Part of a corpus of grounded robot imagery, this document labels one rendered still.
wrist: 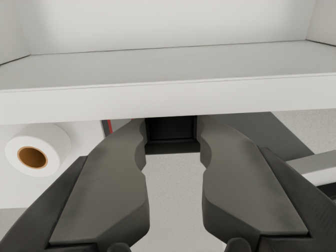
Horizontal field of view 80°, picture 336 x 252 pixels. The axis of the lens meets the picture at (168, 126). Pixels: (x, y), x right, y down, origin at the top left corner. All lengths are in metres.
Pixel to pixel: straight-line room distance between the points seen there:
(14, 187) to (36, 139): 0.16
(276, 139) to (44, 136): 0.48
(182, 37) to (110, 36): 0.06
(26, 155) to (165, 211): 1.41
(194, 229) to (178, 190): 0.47
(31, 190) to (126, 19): 0.35
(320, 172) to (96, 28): 0.39
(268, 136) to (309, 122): 0.87
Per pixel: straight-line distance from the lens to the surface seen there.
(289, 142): 0.55
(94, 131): 0.32
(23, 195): 0.46
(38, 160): 0.35
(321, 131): 1.51
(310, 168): 0.43
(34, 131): 0.31
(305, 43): 0.20
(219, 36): 0.18
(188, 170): 1.38
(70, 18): 0.19
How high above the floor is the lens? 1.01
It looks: 60 degrees down
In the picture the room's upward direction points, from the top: 178 degrees clockwise
